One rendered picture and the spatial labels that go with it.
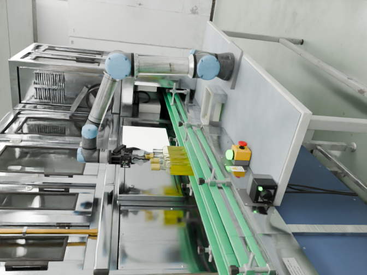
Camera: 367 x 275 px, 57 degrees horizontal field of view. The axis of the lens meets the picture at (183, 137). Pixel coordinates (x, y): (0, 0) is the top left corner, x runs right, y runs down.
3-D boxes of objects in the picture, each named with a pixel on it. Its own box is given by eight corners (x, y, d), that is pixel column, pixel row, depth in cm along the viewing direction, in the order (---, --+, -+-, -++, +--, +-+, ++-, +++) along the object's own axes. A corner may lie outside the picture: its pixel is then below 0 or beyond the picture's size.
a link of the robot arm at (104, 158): (100, 159, 179) (100, 145, 175) (109, 159, 179) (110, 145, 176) (99, 166, 172) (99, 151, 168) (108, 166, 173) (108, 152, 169)
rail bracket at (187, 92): (194, 105, 256) (164, 103, 252) (197, 84, 249) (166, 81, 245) (195, 107, 251) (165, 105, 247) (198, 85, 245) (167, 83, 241)
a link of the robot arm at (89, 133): (83, 121, 173) (82, 141, 177) (80, 129, 163) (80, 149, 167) (99, 122, 175) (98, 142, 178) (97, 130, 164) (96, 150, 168)
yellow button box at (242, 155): (244, 158, 157) (229, 157, 155) (247, 144, 154) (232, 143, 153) (249, 166, 151) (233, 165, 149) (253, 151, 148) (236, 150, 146)
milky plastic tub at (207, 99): (213, 119, 212) (199, 118, 210) (219, 85, 203) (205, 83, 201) (219, 130, 196) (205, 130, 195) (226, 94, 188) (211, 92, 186)
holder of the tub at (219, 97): (212, 127, 214) (200, 126, 213) (219, 85, 203) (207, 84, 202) (219, 138, 199) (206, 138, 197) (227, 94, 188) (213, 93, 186)
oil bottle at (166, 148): (197, 155, 194) (160, 153, 190) (199, 146, 192) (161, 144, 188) (199, 160, 189) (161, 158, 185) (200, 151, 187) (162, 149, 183)
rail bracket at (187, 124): (196, 141, 196) (175, 140, 193) (201, 114, 189) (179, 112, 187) (197, 143, 193) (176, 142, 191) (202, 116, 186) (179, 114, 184)
